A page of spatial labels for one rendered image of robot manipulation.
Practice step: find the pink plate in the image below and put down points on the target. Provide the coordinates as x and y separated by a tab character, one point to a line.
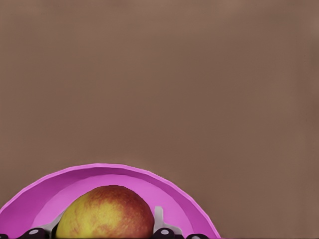
74	189

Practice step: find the red and yellow apple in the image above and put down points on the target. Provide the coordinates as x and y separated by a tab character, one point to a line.
104	214

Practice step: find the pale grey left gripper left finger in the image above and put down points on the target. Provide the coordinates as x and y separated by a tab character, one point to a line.
35	233

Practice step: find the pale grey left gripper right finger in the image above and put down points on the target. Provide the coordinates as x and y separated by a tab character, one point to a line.
159	217

